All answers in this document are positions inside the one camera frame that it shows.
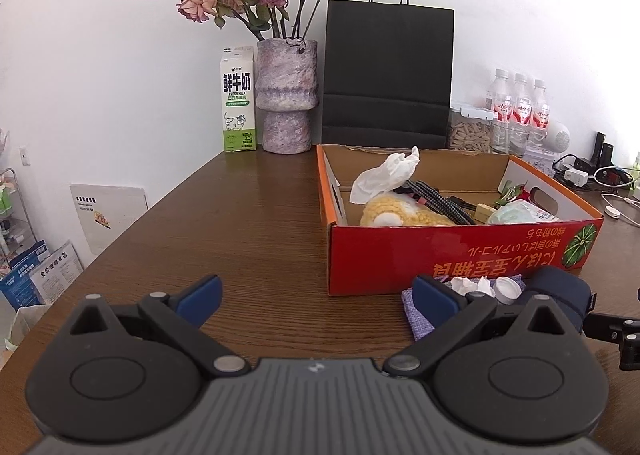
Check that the black upright device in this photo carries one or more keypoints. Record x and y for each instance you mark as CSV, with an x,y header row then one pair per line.
x,y
603,147

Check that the black paper bag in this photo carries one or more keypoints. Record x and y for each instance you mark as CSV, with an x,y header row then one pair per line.
x,y
390,75

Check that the red flower hair clip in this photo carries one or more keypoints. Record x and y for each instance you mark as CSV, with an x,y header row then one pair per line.
x,y
512,192

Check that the clear water bottle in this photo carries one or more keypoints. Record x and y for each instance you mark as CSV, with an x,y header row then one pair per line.
x,y
500,102
541,112
521,107

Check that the white green milk carton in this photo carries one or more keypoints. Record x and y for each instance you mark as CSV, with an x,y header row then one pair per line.
x,y
239,100

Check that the purple mottled vase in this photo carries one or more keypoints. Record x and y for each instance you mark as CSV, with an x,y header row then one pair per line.
x,y
287,95

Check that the white round speaker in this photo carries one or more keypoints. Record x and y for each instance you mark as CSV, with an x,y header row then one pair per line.
x,y
557,135

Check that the purple knitted cloth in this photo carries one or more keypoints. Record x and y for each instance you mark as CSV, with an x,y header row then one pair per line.
x,y
417,320

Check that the yellow white plush toy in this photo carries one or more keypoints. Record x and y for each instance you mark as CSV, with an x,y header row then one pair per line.
x,y
395,212

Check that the dark blue pouch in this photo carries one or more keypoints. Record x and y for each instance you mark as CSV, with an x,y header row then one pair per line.
x,y
560,292

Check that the blue box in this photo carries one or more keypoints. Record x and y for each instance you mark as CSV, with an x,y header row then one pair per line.
x,y
22,280

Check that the large white tissue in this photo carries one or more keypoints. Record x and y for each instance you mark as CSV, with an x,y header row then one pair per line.
x,y
385,172

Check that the white printed box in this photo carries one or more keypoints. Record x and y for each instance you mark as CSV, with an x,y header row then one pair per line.
x,y
57,272

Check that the small white tissue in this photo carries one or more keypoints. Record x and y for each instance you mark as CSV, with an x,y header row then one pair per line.
x,y
467,286

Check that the clear glass cup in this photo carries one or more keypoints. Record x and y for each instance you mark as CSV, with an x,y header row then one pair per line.
x,y
510,140

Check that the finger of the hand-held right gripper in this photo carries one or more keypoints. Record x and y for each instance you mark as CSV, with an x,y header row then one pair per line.
x,y
605,326

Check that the white wall socket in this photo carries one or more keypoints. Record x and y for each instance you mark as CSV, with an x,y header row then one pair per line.
x,y
23,156

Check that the white printed tin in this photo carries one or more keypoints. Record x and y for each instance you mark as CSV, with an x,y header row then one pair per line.
x,y
542,160

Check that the white cardboard panel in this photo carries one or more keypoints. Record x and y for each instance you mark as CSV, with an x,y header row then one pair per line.
x,y
107,215

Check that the bagged face mask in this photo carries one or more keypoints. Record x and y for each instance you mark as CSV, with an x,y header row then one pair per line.
x,y
520,214

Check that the clear seed container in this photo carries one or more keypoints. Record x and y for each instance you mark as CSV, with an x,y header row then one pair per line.
x,y
470,135

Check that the red cardboard box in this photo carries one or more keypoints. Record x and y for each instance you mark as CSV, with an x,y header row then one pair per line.
x,y
425,260

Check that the white power adapter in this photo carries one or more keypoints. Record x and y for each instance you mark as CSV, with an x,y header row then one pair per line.
x,y
576,177

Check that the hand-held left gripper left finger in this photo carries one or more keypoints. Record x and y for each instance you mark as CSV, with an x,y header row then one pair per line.
x,y
200,300

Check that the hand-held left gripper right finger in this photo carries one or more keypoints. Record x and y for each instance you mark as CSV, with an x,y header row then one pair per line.
x,y
435,302

